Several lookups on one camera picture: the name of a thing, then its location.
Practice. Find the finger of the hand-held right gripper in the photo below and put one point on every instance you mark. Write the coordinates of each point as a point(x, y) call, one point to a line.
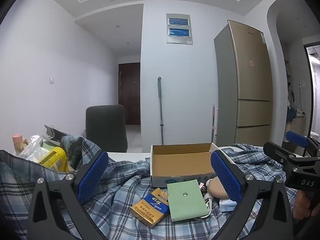
point(296, 138)
point(277, 151)

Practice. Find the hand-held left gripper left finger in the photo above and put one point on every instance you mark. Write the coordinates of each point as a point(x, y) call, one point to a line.
point(92, 175)

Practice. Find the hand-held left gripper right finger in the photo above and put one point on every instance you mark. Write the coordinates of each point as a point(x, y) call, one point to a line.
point(225, 177)

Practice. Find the beige round pad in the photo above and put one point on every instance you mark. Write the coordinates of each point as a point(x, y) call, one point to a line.
point(215, 188)

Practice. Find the cardboard box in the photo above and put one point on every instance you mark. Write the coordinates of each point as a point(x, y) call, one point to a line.
point(180, 162)

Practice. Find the orange cigarette pack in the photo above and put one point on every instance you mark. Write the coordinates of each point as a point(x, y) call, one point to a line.
point(150, 207)

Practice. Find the person's right hand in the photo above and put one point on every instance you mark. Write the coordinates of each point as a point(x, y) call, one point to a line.
point(302, 205)

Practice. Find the beige cabinet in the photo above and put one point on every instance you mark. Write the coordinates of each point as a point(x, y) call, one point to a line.
point(298, 125)

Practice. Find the blue cloth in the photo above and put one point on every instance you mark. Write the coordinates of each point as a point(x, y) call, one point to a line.
point(291, 115)

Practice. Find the blue face mask pack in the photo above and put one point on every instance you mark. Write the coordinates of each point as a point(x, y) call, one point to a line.
point(227, 205)

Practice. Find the blue plaid shirt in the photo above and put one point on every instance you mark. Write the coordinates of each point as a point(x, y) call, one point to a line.
point(125, 180)

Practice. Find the dark grey chair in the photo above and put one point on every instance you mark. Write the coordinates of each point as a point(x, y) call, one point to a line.
point(106, 127)

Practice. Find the white grey paper box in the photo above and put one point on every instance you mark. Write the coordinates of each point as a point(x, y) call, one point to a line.
point(53, 131)

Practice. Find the clear plastic bag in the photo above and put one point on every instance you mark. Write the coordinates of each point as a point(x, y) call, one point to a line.
point(32, 150)

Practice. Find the gold refrigerator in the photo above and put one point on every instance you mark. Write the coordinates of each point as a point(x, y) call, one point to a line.
point(250, 80)

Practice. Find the pink lidded jar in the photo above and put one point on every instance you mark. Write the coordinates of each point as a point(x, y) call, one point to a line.
point(17, 141)

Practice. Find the dark brown door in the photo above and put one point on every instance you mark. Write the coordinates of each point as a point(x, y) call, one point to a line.
point(130, 92)

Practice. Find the grey electrical panel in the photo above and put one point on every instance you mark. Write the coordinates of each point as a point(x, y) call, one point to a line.
point(179, 28)

